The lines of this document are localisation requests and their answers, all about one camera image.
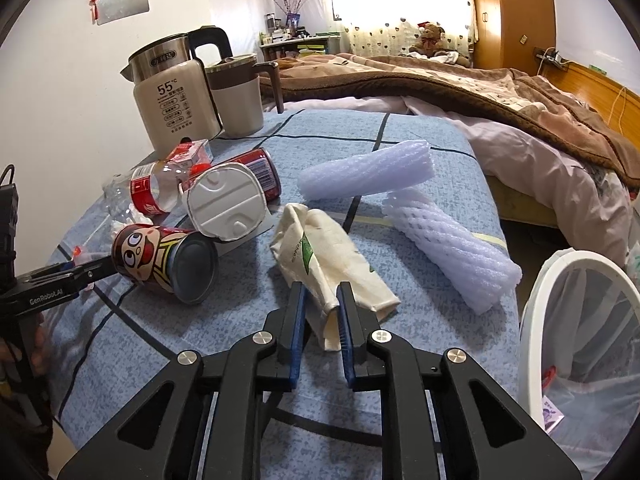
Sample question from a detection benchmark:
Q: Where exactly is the cartoon face drink can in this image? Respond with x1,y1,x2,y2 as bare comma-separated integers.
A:
111,224,219,306

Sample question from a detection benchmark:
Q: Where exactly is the small red white carton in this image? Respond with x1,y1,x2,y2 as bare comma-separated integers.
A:
162,139,213,171

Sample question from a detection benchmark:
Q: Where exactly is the small purple packet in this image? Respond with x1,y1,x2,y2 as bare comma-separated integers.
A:
542,395,566,433

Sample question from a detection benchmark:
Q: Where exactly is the white foam fruit net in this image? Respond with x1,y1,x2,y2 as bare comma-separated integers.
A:
381,187,523,316
297,140,432,204

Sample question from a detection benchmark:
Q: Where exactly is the vase of purple branches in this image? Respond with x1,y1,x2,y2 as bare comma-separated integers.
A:
264,0,323,28

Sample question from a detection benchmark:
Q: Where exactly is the brown teddy bear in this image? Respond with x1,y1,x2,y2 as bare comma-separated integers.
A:
409,22,473,68

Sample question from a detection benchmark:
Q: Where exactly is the dotted window curtain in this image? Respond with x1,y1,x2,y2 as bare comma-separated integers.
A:
327,0,476,58

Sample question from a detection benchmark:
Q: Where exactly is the pink bed sheet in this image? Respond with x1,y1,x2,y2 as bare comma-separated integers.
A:
262,95,633,266

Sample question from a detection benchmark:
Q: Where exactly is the beige mug with brown lid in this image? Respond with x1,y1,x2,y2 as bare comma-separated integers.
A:
204,53,285,137

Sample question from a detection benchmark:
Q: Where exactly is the red can with silver lid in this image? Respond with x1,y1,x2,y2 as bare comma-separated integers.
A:
180,147,283,243

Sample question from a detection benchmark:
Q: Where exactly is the white rimmed trash bin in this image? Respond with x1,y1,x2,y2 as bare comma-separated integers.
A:
517,247,640,461

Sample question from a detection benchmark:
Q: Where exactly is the person's left hand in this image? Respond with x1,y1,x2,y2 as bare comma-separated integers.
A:
27,327,49,380

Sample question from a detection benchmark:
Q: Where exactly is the steel and cream electric kettle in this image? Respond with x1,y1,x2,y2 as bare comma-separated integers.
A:
120,26,233,158

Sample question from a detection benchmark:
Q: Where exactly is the cluttered desk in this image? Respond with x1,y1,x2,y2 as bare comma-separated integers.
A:
259,32,346,61

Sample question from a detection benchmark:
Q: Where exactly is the crumpled white tissue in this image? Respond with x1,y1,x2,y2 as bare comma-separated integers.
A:
107,207,153,231

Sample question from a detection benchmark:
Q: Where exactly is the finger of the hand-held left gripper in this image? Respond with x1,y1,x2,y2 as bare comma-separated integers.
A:
17,259,78,281
70,256,120,291

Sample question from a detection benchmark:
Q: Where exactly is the brown blanket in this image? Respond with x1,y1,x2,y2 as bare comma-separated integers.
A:
277,52,640,191

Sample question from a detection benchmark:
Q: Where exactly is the blue checked tablecloth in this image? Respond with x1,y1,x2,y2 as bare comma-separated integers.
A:
42,109,523,480

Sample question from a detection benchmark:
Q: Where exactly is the white paper bag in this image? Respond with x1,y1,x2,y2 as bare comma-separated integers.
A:
270,202,402,351

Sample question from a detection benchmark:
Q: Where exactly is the wooden headboard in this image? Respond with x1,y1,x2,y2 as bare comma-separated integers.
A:
537,60,640,133

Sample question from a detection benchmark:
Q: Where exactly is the power strip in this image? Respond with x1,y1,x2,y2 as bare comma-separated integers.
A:
535,47,571,67

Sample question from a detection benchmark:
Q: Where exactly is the clear bottle with red label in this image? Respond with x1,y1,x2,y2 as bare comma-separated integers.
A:
102,157,213,226

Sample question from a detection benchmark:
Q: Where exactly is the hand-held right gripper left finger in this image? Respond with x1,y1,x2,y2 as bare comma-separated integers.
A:
57,280,308,480

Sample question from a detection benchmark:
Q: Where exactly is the wooden wardrobe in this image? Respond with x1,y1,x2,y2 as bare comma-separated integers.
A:
470,0,558,73

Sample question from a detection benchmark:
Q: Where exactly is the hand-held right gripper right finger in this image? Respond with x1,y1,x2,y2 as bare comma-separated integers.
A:
336,280,583,480

